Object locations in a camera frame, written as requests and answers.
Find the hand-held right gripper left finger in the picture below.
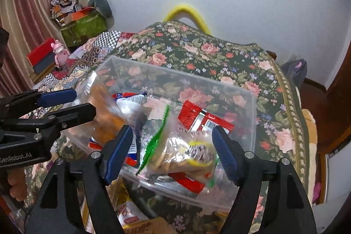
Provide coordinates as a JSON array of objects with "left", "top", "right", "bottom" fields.
[{"left": 26, "top": 125, "right": 134, "bottom": 234}]

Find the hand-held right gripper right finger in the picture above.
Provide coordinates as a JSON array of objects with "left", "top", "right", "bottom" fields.
[{"left": 212, "top": 126, "right": 319, "bottom": 234}]

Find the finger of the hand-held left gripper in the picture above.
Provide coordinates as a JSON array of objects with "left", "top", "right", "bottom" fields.
[
  {"left": 0, "top": 103, "right": 97, "bottom": 141},
  {"left": 0, "top": 88, "right": 77, "bottom": 118}
]

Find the clear bag of brown snacks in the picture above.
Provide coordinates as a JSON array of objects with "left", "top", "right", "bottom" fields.
[{"left": 82, "top": 72, "right": 149, "bottom": 147}]

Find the clear plastic container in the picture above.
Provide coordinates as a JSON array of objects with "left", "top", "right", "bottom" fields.
[{"left": 66, "top": 55, "right": 257, "bottom": 213}]

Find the clear zip bag of cookies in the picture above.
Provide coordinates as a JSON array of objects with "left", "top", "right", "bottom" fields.
[{"left": 136, "top": 105, "right": 220, "bottom": 188}]

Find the person's left hand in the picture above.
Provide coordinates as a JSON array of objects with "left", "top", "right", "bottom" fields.
[{"left": 7, "top": 168, "right": 29, "bottom": 197}]

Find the red white blue snack packet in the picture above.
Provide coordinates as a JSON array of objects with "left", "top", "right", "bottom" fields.
[{"left": 88, "top": 138, "right": 139, "bottom": 167}]

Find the pink toy figure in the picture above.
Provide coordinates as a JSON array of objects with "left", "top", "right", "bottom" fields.
[{"left": 51, "top": 41, "right": 69, "bottom": 70}]

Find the red grey box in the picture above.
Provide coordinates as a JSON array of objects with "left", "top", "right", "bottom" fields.
[{"left": 27, "top": 37, "right": 59, "bottom": 74}]

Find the patchwork quilt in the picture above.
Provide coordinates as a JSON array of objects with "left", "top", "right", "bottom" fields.
[{"left": 33, "top": 30, "right": 135, "bottom": 92}]

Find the green patterned box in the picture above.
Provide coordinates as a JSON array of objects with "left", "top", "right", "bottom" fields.
[{"left": 60, "top": 13, "right": 107, "bottom": 47}]

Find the yellow brown snack packet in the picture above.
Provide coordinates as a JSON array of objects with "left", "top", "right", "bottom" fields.
[{"left": 122, "top": 218, "right": 176, "bottom": 234}]

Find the beige blanket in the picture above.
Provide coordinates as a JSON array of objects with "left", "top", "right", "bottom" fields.
[{"left": 300, "top": 109, "right": 319, "bottom": 196}]

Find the orange box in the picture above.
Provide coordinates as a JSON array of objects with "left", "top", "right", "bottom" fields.
[{"left": 67, "top": 6, "right": 96, "bottom": 24}]

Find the pile of patterned cloths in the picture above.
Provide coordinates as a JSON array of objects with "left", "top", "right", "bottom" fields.
[{"left": 50, "top": 0, "right": 96, "bottom": 26}]

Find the striped curtain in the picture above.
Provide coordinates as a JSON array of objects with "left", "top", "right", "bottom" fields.
[{"left": 0, "top": 0, "right": 66, "bottom": 97}]

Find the floral blanket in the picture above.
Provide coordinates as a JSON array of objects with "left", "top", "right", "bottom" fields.
[{"left": 25, "top": 21, "right": 310, "bottom": 234}]

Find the dark bag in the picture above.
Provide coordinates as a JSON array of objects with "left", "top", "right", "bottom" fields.
[{"left": 281, "top": 59, "right": 308, "bottom": 92}]

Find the wooden furniture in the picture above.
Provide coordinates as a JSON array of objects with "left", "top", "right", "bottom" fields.
[{"left": 302, "top": 42, "right": 351, "bottom": 158}]

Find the yellow tube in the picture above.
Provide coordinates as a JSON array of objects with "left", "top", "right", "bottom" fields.
[{"left": 164, "top": 4, "right": 211, "bottom": 35}]

